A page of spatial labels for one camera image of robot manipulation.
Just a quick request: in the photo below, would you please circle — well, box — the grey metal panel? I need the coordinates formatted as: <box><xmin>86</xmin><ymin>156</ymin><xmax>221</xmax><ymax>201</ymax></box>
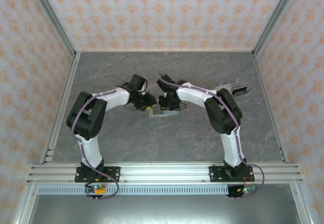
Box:
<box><xmin>27</xmin><ymin>195</ymin><xmax>299</xmax><ymax>224</ymax></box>

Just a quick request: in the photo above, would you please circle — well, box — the dark card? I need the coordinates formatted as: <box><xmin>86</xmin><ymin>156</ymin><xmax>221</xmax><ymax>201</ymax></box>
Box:
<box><xmin>232</xmin><ymin>88</ymin><xmax>252</xmax><ymax>97</ymax></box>

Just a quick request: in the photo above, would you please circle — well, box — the green card holder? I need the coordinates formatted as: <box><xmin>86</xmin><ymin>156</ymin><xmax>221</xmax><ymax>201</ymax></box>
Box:
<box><xmin>148</xmin><ymin>107</ymin><xmax>179</xmax><ymax>119</ymax></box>

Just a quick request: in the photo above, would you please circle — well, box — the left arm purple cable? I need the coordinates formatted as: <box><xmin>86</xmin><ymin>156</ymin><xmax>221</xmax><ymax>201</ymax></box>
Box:
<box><xmin>70</xmin><ymin>75</ymin><xmax>146</xmax><ymax>199</ymax></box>

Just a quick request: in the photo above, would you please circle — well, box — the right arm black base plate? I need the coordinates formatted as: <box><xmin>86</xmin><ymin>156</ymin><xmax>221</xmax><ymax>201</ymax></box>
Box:
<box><xmin>209</xmin><ymin>165</ymin><xmax>254</xmax><ymax>183</ymax></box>

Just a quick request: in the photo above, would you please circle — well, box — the aluminium table side rail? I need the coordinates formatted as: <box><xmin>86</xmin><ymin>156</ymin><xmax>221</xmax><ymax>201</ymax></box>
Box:
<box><xmin>252</xmin><ymin>52</ymin><xmax>289</xmax><ymax>164</ymax></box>
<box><xmin>40</xmin><ymin>52</ymin><xmax>82</xmax><ymax>164</ymax></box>

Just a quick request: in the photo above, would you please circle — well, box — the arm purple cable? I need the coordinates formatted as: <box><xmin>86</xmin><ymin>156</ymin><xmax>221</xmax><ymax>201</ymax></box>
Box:
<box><xmin>157</xmin><ymin>73</ymin><xmax>266</xmax><ymax>200</ymax></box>
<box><xmin>70</xmin><ymin>75</ymin><xmax>146</xmax><ymax>199</ymax></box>

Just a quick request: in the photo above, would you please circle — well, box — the aluminium frame post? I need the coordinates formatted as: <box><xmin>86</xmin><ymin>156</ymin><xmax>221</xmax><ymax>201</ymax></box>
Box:
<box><xmin>253</xmin><ymin>0</ymin><xmax>301</xmax><ymax>57</ymax></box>
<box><xmin>26</xmin><ymin>0</ymin><xmax>78</xmax><ymax>55</ymax></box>

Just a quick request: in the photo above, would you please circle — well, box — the aluminium mounting rail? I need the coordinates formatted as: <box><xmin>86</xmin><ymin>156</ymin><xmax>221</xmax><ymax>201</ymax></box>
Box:
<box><xmin>26</xmin><ymin>164</ymin><xmax>303</xmax><ymax>184</ymax></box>

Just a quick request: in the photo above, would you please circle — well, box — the aluminium frame bar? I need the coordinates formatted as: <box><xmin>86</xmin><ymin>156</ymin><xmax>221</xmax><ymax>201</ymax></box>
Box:
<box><xmin>290</xmin><ymin>183</ymin><xmax>313</xmax><ymax>224</ymax></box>
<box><xmin>12</xmin><ymin>183</ymin><xmax>38</xmax><ymax>224</ymax></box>

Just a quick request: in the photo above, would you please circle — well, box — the slotted grey cable duct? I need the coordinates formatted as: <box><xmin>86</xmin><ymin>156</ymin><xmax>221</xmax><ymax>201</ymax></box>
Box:
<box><xmin>37</xmin><ymin>185</ymin><xmax>230</xmax><ymax>196</ymax></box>

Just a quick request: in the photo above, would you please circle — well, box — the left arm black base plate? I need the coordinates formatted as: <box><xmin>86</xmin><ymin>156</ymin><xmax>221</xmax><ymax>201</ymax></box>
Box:
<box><xmin>74</xmin><ymin>166</ymin><xmax>121</xmax><ymax>183</ymax></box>

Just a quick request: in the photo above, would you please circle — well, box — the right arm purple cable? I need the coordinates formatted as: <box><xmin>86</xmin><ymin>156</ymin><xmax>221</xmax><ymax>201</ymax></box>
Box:
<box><xmin>157</xmin><ymin>73</ymin><xmax>266</xmax><ymax>200</ymax></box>

